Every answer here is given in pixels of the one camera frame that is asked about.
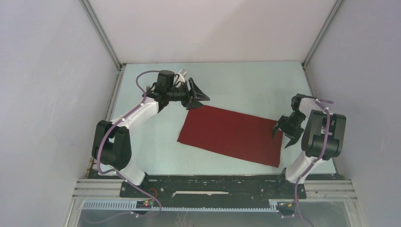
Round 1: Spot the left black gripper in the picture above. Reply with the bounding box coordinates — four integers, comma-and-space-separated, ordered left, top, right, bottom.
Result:
166, 78, 209, 110

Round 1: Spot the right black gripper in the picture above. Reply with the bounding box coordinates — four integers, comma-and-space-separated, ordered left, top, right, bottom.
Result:
272, 111, 306, 148

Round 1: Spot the red cloth napkin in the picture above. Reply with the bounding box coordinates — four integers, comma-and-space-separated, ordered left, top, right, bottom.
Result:
177, 105, 282, 168

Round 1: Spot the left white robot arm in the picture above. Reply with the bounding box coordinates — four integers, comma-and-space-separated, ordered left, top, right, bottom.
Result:
92, 78, 210, 197

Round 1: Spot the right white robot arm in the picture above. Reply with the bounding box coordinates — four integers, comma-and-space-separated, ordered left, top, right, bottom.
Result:
272, 94, 347, 198

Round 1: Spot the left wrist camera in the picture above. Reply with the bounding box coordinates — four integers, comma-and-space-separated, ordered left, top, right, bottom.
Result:
155, 69, 188, 92

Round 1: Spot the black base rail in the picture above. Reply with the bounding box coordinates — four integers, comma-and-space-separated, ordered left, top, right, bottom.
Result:
120, 175, 306, 209

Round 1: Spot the aluminium frame post left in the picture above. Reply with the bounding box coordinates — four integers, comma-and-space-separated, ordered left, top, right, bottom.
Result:
79, 0, 122, 70

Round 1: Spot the aluminium frame post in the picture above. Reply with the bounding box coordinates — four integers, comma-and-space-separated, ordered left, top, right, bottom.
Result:
302, 0, 346, 69
79, 0, 122, 70

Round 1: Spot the aluminium frame post right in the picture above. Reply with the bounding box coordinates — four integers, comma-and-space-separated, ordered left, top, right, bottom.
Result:
302, 0, 346, 69

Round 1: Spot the aluminium extrusion rail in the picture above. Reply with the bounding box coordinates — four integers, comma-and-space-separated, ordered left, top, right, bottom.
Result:
72, 179, 123, 200

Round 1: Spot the white cable duct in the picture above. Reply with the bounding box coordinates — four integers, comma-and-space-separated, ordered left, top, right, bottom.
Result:
82, 200, 278, 212

